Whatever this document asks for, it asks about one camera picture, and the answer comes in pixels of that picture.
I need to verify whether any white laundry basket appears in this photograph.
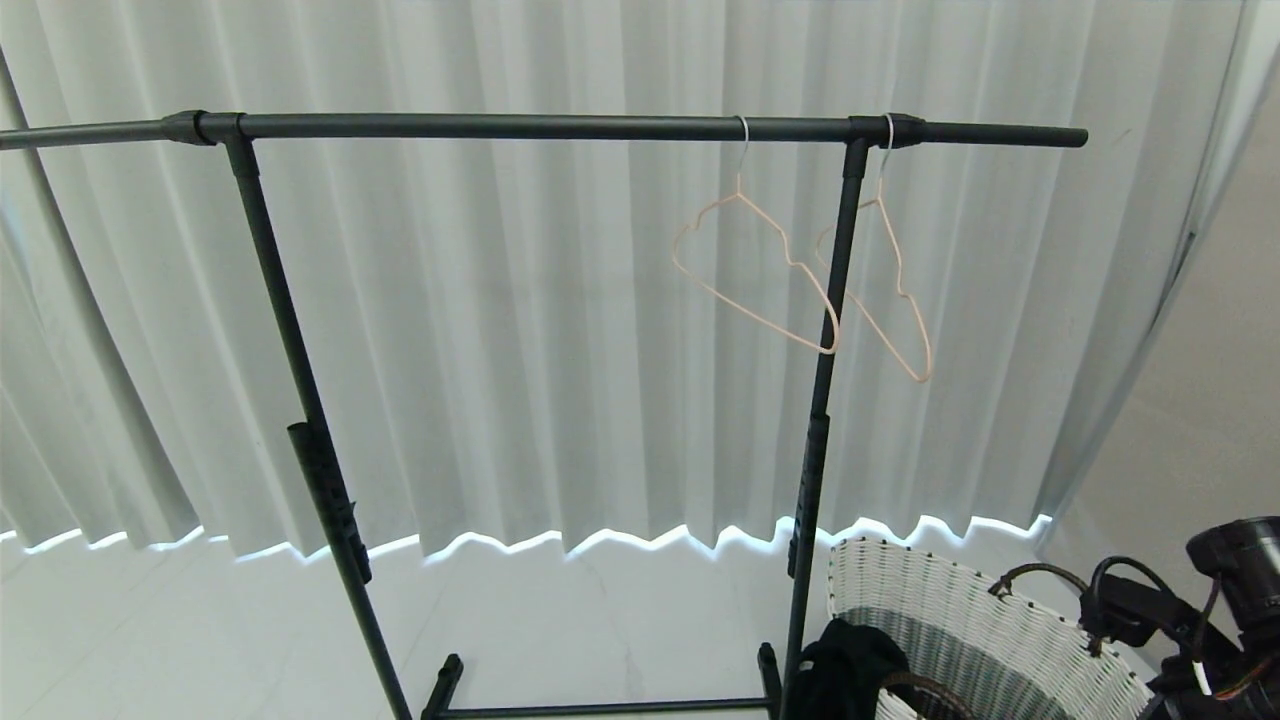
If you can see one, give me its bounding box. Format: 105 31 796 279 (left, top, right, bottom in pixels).
826 537 1156 720

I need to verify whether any black garment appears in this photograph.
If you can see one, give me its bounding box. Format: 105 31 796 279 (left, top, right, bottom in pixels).
795 618 911 720

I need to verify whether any pink clothes hanger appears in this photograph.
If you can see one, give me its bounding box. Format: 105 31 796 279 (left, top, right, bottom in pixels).
672 118 841 357
815 115 934 385

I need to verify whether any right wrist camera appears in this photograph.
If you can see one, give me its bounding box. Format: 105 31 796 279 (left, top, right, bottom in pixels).
1078 573 1201 653

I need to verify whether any black cable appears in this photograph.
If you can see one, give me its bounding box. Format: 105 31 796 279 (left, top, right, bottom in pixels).
1088 555 1179 613

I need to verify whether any black clothes rack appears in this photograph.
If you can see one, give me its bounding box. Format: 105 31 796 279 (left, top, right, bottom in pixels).
0 108 1089 720

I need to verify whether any white curtain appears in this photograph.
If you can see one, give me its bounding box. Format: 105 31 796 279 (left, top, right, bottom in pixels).
0 0 1263 559

